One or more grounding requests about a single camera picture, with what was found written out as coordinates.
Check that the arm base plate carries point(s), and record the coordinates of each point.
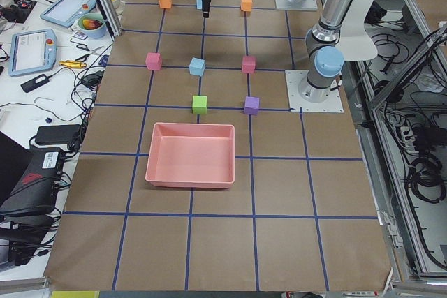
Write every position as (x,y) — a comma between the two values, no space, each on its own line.
(331,102)
(300,5)

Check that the near middle red block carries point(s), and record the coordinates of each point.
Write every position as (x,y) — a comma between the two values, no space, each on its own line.
(153,61)

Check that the black power adapter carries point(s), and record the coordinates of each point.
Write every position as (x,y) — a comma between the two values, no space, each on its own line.
(35,83)

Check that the yellow handled tool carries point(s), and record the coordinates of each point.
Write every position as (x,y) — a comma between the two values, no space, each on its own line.
(73,64)

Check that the red block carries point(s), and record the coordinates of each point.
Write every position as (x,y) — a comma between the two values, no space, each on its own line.
(153,61)
(248,64)

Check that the teach pendant tablet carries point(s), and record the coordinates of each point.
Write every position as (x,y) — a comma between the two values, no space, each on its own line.
(32,52)
(66,12)

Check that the orange foam block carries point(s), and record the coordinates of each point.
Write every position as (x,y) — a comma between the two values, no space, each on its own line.
(246,5)
(165,4)

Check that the far middle red block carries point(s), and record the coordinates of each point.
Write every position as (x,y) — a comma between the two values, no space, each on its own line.
(248,64)

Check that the white chair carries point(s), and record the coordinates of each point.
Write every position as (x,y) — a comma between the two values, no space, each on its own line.
(354,42)

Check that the pink plastic tray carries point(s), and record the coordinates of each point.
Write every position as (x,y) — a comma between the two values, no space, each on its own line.
(191,156)

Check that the far orange foam block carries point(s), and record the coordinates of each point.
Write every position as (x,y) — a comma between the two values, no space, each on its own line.
(246,5)

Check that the left purple foam block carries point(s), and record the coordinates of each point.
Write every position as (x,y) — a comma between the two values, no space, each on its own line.
(251,105)

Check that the green foam block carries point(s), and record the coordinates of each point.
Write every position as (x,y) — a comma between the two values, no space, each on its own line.
(199,104)

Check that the near orange foam block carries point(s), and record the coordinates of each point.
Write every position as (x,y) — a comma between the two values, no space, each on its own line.
(165,4)

